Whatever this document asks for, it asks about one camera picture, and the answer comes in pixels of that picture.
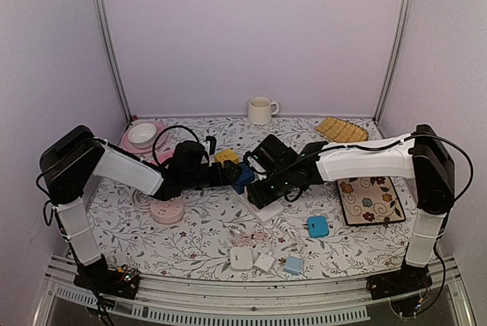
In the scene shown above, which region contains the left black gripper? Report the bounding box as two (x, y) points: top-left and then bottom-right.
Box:
(183, 161), (241, 192)

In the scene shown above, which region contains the yellow cube socket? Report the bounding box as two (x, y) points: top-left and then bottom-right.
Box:
(214, 149), (240, 165)

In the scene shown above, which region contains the dark blue cube socket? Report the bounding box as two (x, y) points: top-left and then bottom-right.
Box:
(231, 162), (255, 195)

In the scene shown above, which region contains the white power strip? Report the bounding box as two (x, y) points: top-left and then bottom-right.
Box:
(243, 194), (307, 254)

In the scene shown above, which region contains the blue plug adapter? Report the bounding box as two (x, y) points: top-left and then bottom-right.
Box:
(307, 216), (329, 238)

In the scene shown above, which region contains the pink power strip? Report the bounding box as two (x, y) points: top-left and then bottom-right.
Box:
(150, 150), (174, 165)

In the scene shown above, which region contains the round pink socket with cord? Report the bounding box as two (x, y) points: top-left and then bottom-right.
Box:
(132, 190), (185, 225)

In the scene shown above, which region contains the white plug adapter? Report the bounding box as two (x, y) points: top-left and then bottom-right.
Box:
(230, 247), (253, 271)

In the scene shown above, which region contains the white charger with cable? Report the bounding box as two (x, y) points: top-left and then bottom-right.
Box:
(231, 225), (276, 273)

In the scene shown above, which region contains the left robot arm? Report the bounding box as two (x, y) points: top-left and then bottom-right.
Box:
(37, 125), (241, 291)

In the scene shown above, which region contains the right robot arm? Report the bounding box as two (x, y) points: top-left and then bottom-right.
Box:
(246, 124), (455, 292)

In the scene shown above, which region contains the light blue charger plug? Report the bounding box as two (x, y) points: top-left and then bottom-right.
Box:
(283, 256), (304, 275)

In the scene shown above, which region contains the cream ceramic mug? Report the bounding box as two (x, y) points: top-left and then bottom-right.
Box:
(247, 97), (280, 125)

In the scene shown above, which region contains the yellow woven tray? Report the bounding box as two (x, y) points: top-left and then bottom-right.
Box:
(316, 117), (369, 143)

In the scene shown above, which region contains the floral table cloth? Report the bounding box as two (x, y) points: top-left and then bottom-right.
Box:
(75, 116), (438, 282)

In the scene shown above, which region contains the pink plate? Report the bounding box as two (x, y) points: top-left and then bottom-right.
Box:
(121, 120), (167, 154)

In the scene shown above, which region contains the floral square coaster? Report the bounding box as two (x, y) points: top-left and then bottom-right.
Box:
(336, 177), (406, 227)

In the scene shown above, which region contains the white bowl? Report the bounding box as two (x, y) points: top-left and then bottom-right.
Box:
(127, 123), (157, 146)

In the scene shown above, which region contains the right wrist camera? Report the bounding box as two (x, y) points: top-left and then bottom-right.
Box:
(243, 151), (267, 180)

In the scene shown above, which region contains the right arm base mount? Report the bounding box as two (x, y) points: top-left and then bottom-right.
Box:
(366, 265), (432, 300)

